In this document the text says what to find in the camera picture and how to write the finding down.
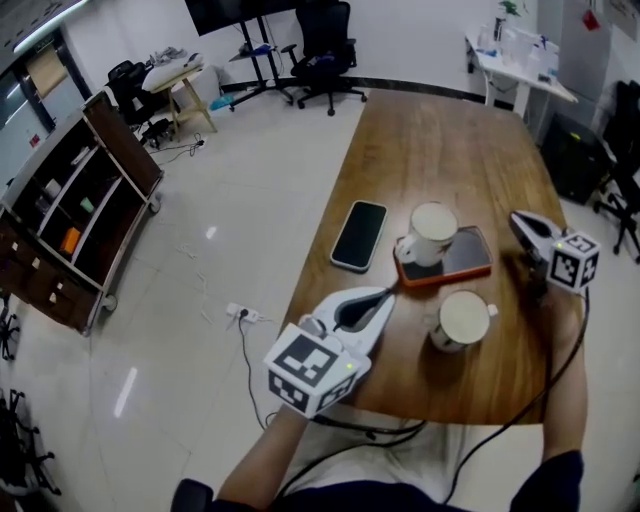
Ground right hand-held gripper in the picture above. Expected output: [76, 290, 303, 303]
[509, 211, 601, 302]

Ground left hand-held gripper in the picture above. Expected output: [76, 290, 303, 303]
[263, 287, 398, 420]

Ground white mug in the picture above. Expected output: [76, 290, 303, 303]
[396, 201, 459, 269]
[427, 290, 500, 354]

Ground person's right forearm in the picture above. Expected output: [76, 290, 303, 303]
[541, 289, 590, 464]

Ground person's left forearm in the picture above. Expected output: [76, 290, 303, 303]
[213, 402, 315, 504]

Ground orange coaster tray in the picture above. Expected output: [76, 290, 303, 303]
[393, 224, 495, 289]

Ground black mini cabinet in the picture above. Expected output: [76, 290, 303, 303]
[539, 112, 614, 205]

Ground black smartphone in white case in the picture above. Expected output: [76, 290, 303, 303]
[329, 199, 389, 274]

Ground white desk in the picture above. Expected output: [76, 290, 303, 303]
[463, 32, 580, 126]

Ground black office chair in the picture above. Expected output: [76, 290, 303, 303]
[0, 387, 64, 497]
[0, 292, 22, 362]
[106, 59, 156, 132]
[288, 0, 369, 117]
[592, 79, 640, 264]

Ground person's white clothing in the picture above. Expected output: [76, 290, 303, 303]
[279, 417, 546, 506]

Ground grey refrigerator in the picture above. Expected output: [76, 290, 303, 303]
[529, 0, 626, 146]

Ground white storage box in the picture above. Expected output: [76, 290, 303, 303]
[499, 27, 560, 76]

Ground person's navy shirt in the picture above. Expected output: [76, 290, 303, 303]
[172, 449, 586, 512]

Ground wooden side table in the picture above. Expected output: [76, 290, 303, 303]
[149, 69, 219, 144]

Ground black television stand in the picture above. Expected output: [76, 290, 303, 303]
[228, 14, 296, 111]

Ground brown wheeled cabinet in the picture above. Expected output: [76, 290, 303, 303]
[0, 89, 165, 336]

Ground grey crumpled clothes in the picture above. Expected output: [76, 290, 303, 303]
[152, 45, 189, 64]

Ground beige roller blind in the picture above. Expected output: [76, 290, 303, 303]
[24, 49, 71, 99]

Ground ceiling tube light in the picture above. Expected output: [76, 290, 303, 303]
[12, 0, 91, 54]

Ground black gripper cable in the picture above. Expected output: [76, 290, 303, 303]
[442, 287, 591, 505]
[277, 414, 429, 501]

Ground black power cord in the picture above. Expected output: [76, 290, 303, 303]
[235, 308, 281, 431]

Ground white floor cable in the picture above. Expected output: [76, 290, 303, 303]
[174, 243, 214, 326]

